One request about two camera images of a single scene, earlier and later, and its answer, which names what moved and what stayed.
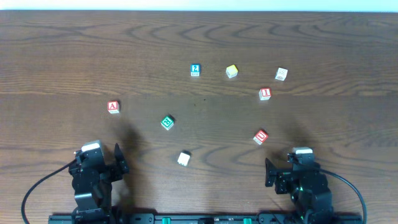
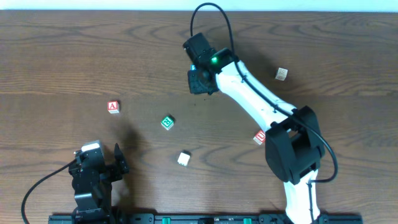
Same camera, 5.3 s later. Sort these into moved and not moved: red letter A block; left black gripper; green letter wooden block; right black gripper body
Moved: right black gripper body
Not moved: red letter A block; left black gripper; green letter wooden block
